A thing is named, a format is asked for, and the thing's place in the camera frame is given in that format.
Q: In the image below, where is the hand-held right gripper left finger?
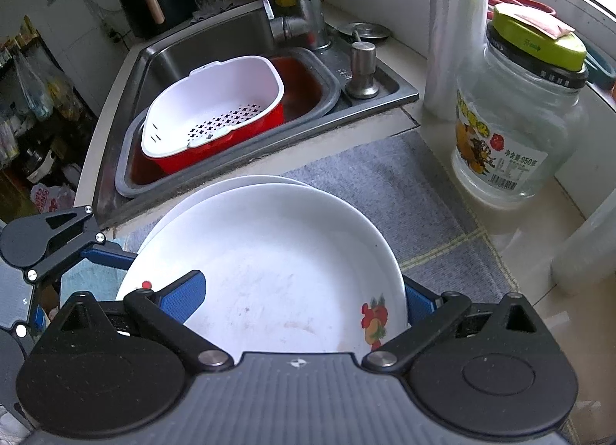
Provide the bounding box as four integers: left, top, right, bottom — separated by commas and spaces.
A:
48, 270, 235, 375

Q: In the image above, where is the teal plastic bowl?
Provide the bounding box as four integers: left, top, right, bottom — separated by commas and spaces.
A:
584, 47, 616, 90

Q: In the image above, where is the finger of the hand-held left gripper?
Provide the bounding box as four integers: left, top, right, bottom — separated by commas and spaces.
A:
23, 206, 139, 284

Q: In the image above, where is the grey and teal checked mat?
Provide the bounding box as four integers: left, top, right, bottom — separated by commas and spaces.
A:
60, 129, 526, 307

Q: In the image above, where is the cluttered storage shelf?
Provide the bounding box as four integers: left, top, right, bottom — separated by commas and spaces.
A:
0, 15, 98, 224

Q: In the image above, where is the red plastic bowl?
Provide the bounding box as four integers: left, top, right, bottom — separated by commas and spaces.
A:
488, 0, 557, 18

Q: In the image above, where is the white floral plate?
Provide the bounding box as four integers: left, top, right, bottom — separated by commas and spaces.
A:
137, 175, 315, 258
115, 182, 411, 360

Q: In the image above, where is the glass jar with green lid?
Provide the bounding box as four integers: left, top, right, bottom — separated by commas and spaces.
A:
451, 4, 591, 208

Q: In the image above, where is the stainless steel sink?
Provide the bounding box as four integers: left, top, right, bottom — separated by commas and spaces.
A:
91, 0, 420, 230

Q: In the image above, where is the steel soap dispenser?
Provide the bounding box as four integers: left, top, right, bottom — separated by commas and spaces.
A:
345, 30, 382, 100

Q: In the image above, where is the red printed plastic bag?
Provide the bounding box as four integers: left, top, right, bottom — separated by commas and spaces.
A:
31, 182, 76, 215

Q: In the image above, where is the metal sink drain lid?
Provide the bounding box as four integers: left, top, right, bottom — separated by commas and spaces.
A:
336, 22, 393, 40

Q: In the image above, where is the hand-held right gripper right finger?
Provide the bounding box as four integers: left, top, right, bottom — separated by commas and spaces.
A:
362, 276, 549, 374

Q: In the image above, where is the plastic wrap roll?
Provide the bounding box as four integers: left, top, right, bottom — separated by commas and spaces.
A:
551, 206, 616, 297
423, 0, 492, 121

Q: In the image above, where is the pink sachet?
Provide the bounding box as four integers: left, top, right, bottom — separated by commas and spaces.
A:
512, 11, 576, 39

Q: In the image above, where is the red and white colander basket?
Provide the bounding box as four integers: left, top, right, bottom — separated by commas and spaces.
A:
141, 55, 286, 175

